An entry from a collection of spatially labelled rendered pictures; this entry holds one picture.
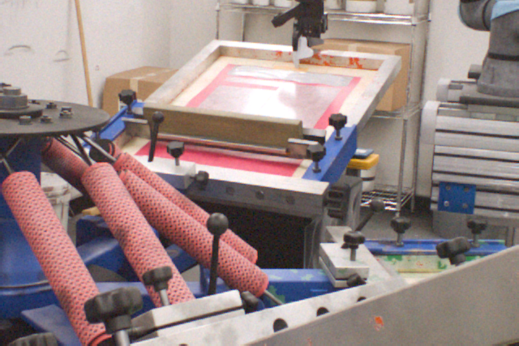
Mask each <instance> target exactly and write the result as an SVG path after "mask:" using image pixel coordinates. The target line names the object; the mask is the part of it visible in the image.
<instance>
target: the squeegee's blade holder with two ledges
mask: <svg viewBox="0 0 519 346"><path fill-rule="evenodd" d="M157 138H163V139H176V140H182V141H189V142H196V143H208V144H215V145H221V146H228V147H240V148H246V149H254V150H261V151H266V152H280V153H287V151H288V148H287V147H277V146H270V145H263V144H257V143H244V142H238V141H231V140H224V139H211V138H205V137H198V136H191V135H179V134H171V133H165V132H158V137H157Z"/></svg>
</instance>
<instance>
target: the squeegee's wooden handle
mask: <svg viewBox="0 0 519 346"><path fill-rule="evenodd" d="M155 112H162V113H163V114H164V117H165V119H164V121H163V122H162V123H161V124H160V126H159V132H165V133H171V134H179V135H191V136H198V137H205V138H211V139H224V140H231V141H238V142H244V143H257V144H263V145H270V146H277V147H287V148H288V152H290V143H289V142H288V140H289V139H300V140H303V138H302V120H299V119H292V118H285V117H271V116H264V115H256V114H249V113H235V112H228V111H220V110H212V109H198V108H192V107H184V106H177V105H163V104H162V103H155V102H146V103H145V104H144V106H143V115H144V120H146V121H149V122H150V125H152V133H153V127H154V122H153V121H152V119H151V116H152V115H153V114H154V113H155Z"/></svg>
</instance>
